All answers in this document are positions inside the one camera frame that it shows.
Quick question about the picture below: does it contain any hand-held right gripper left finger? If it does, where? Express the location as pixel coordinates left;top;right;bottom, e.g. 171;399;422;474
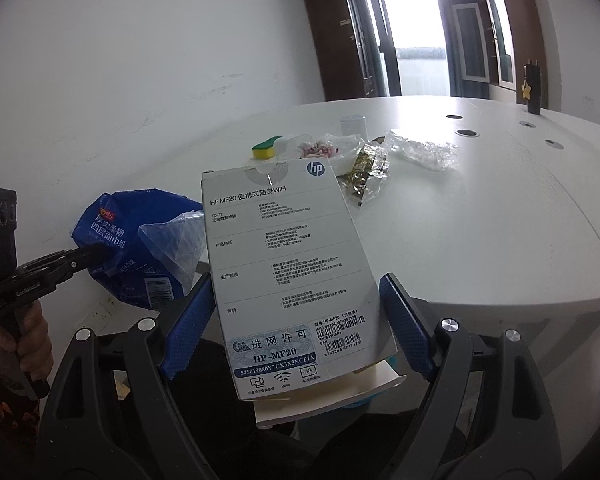
32;275;218;480

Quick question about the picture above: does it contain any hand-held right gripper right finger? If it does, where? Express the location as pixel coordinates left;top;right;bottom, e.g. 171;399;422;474
378;273;564;480

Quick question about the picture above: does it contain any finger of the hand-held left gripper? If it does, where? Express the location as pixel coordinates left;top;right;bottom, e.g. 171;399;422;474
55;242;112;287

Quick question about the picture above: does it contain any blue tissue packet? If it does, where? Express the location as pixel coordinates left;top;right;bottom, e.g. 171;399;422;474
70;190;207;311

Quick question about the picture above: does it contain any white printed cardboard box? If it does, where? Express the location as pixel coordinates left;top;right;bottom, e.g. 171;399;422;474
201;160;402;428

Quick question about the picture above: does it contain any gold foil wrapper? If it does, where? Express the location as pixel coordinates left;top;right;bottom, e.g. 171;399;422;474
337;137;392;207

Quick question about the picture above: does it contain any thin white plastic bag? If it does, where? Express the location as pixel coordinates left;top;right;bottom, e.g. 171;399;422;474
297;132;367;172

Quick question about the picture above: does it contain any white plastic cup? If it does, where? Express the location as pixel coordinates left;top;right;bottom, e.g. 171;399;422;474
275;132;315;162

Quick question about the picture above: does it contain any person's left forearm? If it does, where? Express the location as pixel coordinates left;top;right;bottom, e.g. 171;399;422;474
0;355;45;480

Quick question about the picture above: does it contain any person's left hand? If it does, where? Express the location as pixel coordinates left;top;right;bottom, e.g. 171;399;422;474
0;300;56;387

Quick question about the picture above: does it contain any white table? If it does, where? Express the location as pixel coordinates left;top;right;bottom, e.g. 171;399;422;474
200;95;600;376

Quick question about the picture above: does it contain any clear crumpled plastic wrapper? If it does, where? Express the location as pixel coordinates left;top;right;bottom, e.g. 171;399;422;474
384;129;459;172

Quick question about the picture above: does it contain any yellow green sponge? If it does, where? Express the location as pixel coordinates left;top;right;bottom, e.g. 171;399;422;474
251;136;284;161

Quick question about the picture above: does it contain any white cylindrical container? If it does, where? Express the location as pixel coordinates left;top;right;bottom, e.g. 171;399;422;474
340;115;369;139

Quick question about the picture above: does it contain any black upright holder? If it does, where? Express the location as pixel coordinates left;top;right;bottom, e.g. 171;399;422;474
522;57;544;115

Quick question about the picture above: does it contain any dark wooden cabinet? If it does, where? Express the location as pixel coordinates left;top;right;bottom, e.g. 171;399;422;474
302;0;382;104

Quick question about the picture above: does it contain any glass balcony door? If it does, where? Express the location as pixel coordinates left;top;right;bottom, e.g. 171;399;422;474
364;0;456;99

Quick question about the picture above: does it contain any brown cabinet with glass doors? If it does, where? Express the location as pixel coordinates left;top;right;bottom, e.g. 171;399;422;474
452;0;547;109

